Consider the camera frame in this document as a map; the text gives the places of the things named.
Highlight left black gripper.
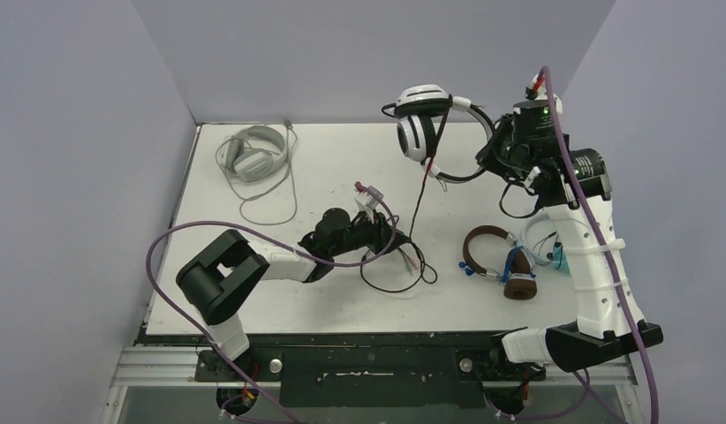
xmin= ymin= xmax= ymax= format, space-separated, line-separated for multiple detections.
xmin=330 ymin=207 xmax=408 ymax=257

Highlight black and white headphones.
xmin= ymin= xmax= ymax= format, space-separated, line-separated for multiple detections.
xmin=359 ymin=84 xmax=496 ymax=294

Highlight teal cat-ear headphones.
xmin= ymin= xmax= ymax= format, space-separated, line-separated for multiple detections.
xmin=547 ymin=242 xmax=570 ymax=274

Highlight brown headphones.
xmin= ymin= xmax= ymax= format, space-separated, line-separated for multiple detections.
xmin=462 ymin=225 xmax=538 ymax=300

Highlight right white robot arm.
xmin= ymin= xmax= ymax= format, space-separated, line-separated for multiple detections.
xmin=477 ymin=100 xmax=664 ymax=378

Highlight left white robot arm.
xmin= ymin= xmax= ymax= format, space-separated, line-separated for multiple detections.
xmin=176 ymin=208 xmax=410 ymax=380

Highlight grey white headphones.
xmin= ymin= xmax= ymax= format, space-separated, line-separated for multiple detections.
xmin=215 ymin=119 xmax=299 ymax=226

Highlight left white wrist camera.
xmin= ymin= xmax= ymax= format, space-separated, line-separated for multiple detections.
xmin=354 ymin=182 xmax=383 ymax=223

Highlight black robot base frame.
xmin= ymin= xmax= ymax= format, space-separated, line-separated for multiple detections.
xmin=190 ymin=330 xmax=636 ymax=411

